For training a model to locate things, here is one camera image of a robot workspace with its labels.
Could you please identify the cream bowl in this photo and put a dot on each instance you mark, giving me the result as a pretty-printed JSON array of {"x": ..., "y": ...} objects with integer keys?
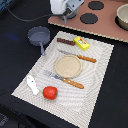
[{"x": 122, "y": 14}]

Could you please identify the yellow butter box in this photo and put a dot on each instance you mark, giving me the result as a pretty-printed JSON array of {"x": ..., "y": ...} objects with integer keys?
[{"x": 81, "y": 43}]

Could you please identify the wooden handled knife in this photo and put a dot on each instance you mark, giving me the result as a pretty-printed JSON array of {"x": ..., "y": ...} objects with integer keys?
[{"x": 79, "y": 56}]

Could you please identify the round wooden plate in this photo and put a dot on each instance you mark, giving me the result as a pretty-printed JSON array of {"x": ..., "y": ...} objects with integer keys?
[{"x": 68, "y": 66}]

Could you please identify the small grey saucepan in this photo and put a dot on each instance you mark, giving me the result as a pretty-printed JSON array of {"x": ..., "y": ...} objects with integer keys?
[{"x": 39, "y": 36}]

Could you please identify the wooden handled fork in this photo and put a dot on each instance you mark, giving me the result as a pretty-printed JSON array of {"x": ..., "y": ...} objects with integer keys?
[{"x": 66, "y": 80}]

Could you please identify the red toy tomato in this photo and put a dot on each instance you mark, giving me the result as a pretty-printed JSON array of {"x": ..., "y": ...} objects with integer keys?
[{"x": 50, "y": 92}]

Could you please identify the white toy fish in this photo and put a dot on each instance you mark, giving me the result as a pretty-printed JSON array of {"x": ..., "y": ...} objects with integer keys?
[{"x": 32, "y": 84}]

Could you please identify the beige woven placemat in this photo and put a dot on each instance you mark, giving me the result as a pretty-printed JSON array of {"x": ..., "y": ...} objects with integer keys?
[{"x": 71, "y": 105}]

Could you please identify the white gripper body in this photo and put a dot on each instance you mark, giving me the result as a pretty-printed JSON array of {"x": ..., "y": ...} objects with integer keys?
[{"x": 60, "y": 6}]

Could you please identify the grey pot with handles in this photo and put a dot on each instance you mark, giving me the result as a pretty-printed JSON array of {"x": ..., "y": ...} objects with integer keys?
[{"x": 68, "y": 14}]

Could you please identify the black front right burner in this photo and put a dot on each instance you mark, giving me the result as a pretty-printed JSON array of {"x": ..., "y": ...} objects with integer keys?
[{"x": 89, "y": 18}]

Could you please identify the brown toy sausage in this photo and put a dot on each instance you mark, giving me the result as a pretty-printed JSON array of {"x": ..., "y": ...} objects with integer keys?
[{"x": 65, "y": 41}]

